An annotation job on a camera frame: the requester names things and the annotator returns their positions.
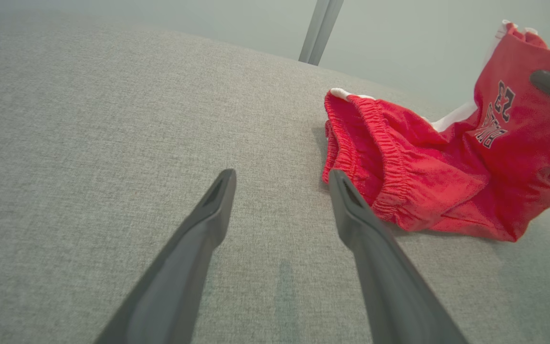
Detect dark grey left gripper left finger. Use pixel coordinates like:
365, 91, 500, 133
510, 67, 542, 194
95, 169, 237, 344

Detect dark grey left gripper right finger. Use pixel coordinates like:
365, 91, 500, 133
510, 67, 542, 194
328, 169, 469, 344

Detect red Bulls 23 shorts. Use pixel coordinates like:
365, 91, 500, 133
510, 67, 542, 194
322, 20, 550, 242

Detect grey fabric sofa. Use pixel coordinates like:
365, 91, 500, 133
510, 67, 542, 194
0, 12, 550, 344

